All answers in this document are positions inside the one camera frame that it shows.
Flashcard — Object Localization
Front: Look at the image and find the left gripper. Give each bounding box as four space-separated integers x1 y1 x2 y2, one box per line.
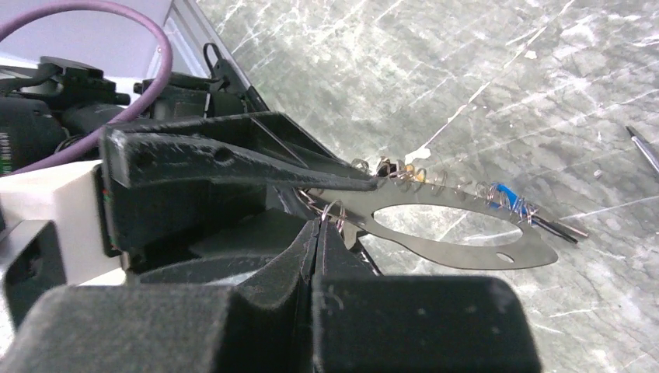
99 111 378 274

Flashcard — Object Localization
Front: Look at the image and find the black key tag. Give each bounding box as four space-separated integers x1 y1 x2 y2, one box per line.
532 215 589 244

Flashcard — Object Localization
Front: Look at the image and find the aluminium frame rail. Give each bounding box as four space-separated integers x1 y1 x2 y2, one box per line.
145 0 252 89

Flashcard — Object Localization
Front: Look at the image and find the blue key tag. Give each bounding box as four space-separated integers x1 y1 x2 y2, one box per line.
486 183 537 225

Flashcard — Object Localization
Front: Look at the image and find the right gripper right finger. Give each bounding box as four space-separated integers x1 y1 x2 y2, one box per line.
314 220 382 373

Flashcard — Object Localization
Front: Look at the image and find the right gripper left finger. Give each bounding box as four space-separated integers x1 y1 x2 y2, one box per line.
226 220 320 372

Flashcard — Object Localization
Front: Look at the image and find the metal key organizer plate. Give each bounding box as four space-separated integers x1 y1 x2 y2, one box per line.
300 158 558 270

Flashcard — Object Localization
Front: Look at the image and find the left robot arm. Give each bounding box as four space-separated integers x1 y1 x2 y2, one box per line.
1 43 376 274

